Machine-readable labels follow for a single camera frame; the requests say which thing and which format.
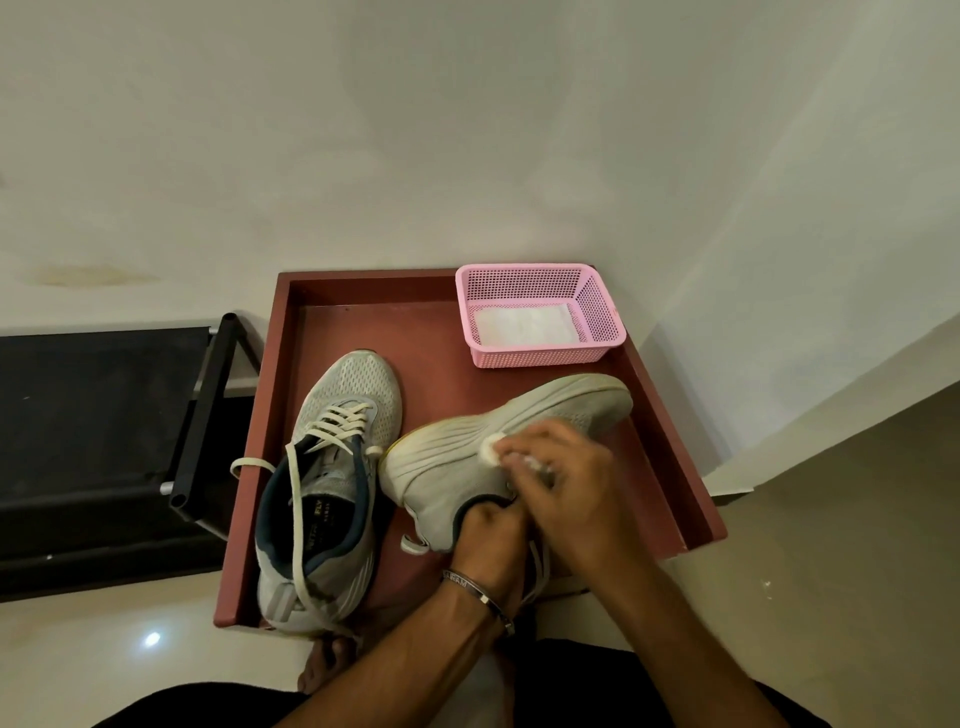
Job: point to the person's left hand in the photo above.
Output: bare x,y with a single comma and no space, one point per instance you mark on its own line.
487,547

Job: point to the person's right hand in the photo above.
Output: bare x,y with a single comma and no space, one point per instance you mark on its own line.
585,502

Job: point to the grey sneaker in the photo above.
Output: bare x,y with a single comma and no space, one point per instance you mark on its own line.
352,390
450,465

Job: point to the white wipe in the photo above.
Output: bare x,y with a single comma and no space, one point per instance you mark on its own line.
489,450

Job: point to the reddish-brown side table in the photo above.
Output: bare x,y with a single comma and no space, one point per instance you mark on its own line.
420,330

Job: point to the black shoe rack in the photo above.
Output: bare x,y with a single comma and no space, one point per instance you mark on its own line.
90,405

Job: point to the person's right forearm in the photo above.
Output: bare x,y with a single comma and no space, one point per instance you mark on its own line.
690,652

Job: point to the person's left forearm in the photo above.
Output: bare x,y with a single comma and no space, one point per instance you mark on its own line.
405,660

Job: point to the stack of white wipes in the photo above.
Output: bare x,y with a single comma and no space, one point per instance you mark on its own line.
525,326

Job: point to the person's left foot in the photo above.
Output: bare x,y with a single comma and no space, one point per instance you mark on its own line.
322,664

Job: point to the pink plastic basket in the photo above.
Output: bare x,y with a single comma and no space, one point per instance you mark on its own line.
532,281

